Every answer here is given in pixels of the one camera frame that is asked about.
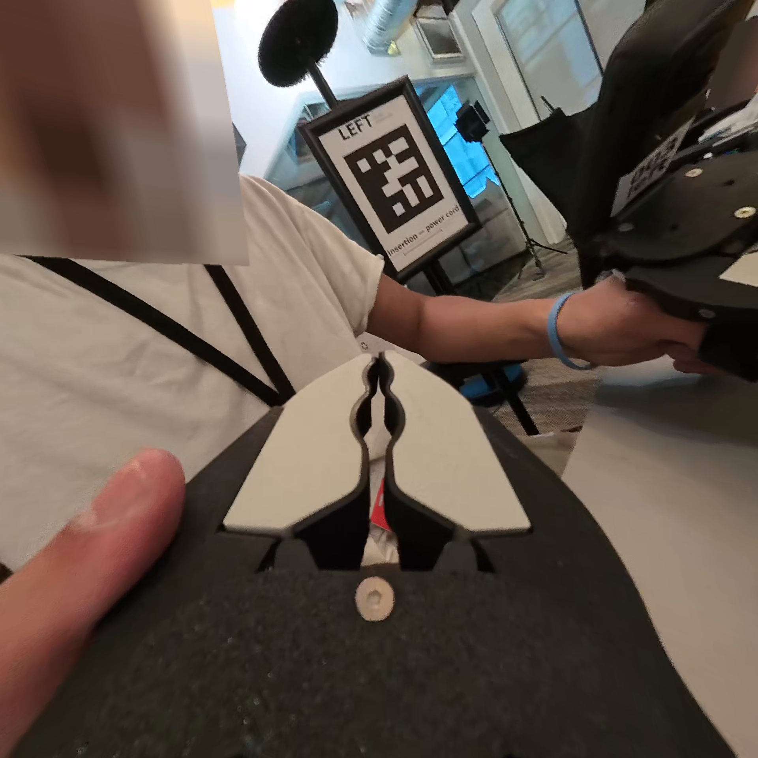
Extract person's left forearm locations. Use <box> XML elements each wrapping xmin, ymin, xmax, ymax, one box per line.
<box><xmin>364</xmin><ymin>272</ymin><xmax>572</xmax><ymax>367</ymax></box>

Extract silver air duct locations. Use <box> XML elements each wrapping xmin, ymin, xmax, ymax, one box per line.
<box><xmin>361</xmin><ymin>0</ymin><xmax>417</xmax><ymax>58</ymax></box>

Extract black lanyard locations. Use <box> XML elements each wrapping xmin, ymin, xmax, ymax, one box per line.
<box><xmin>18</xmin><ymin>256</ymin><xmax>297</xmax><ymax>409</ymax></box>

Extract black photo umbrella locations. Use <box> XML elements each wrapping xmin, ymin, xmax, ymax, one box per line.
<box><xmin>500</xmin><ymin>107</ymin><xmax>600</xmax><ymax>245</ymax></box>

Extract blue plastic object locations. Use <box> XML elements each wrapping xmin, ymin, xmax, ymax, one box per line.
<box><xmin>462</xmin><ymin>361</ymin><xmax>528</xmax><ymax>409</ymax></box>

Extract person's left hand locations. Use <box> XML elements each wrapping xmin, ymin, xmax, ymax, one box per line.
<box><xmin>567</xmin><ymin>275</ymin><xmax>720</xmax><ymax>377</ymax></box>

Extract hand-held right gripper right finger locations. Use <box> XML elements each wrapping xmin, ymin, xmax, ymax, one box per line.
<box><xmin>381</xmin><ymin>351</ymin><xmax>533</xmax><ymax>570</ymax></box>

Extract black easel stand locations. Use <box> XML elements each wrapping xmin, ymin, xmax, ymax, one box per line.
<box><xmin>257</xmin><ymin>0</ymin><xmax>541</xmax><ymax>437</ymax></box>

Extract grey desk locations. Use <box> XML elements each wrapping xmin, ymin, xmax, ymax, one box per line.
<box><xmin>559</xmin><ymin>355</ymin><xmax>758</xmax><ymax>758</ymax></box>

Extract person's white t-shirt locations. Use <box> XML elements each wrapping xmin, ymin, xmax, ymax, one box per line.
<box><xmin>0</xmin><ymin>174</ymin><xmax>387</xmax><ymax>572</ymax></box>

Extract person's right hand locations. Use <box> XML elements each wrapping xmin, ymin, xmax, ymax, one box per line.
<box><xmin>0</xmin><ymin>448</ymin><xmax>187</xmax><ymax>738</ymax></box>

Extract blue wristband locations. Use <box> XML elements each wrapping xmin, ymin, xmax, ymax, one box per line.
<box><xmin>546</xmin><ymin>293</ymin><xmax>594</xmax><ymax>371</ymax></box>

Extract black light on tripod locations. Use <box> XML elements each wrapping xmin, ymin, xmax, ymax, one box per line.
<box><xmin>455</xmin><ymin>102</ymin><xmax>569</xmax><ymax>280</ymax></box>

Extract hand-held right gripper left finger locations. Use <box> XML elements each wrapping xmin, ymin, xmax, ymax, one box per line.
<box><xmin>222</xmin><ymin>353</ymin><xmax>380</xmax><ymax>569</ymax></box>

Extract black framed sign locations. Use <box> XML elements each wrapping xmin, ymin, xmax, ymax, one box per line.
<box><xmin>298</xmin><ymin>76</ymin><xmax>482</xmax><ymax>282</ymax></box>

